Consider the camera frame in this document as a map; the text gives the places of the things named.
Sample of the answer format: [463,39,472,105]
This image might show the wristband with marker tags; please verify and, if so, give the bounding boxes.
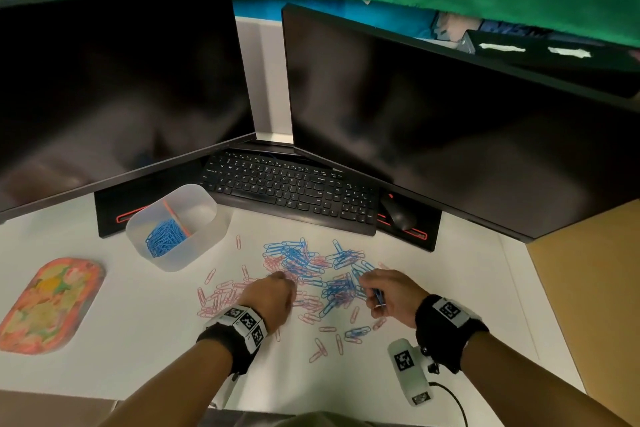
[415,294,490,375]
[196,305,269,376]

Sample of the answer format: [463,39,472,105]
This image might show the person's left forearm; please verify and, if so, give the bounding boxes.
[99,339,233,427]

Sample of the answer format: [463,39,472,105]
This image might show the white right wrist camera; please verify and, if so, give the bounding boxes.
[387,338,435,408]

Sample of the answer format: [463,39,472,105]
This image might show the floral orange tin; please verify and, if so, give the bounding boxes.
[0,257,106,355]

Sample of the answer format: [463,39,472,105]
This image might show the right wristband with marker tags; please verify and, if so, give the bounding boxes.
[415,294,490,375]

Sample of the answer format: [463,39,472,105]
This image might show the black computer mouse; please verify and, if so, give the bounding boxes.
[381,193,419,232]

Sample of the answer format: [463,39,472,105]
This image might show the black right camera cable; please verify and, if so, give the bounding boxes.
[429,381,469,427]

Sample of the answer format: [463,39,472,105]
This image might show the black keyboard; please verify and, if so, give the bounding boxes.
[199,150,379,236]

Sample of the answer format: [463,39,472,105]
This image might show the black red-trimmed desk mat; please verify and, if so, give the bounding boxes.
[93,161,206,239]

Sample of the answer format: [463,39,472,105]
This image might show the pile of blue pink paperclips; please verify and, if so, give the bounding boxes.
[196,235,390,364]

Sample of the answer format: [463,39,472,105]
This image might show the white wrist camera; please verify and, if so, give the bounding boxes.
[387,338,435,408]
[215,374,237,408]

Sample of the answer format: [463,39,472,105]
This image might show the heap of sorted blue paperclips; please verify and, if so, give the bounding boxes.
[145,219,189,258]

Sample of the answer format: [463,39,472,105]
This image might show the person's right hand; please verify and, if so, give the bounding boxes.
[359,269,431,328]

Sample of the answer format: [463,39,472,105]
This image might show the person's right forearm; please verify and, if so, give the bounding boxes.
[459,331,631,427]

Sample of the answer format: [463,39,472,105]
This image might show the black equipment white labels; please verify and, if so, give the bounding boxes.
[462,30,640,100]

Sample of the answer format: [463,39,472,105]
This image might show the black computer monitor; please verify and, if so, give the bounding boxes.
[281,3,640,242]
[0,0,257,224]

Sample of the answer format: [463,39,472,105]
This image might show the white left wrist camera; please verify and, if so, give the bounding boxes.
[215,374,237,408]

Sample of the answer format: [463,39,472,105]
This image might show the person's left hand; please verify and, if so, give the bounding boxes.
[239,271,297,332]

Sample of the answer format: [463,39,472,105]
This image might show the blue partition panel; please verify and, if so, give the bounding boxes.
[232,0,441,40]

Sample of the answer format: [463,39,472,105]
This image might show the translucent plastic divided container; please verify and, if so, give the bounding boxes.
[125,183,232,274]

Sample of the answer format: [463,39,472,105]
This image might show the left wristband with marker tags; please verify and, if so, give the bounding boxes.
[196,305,269,376]

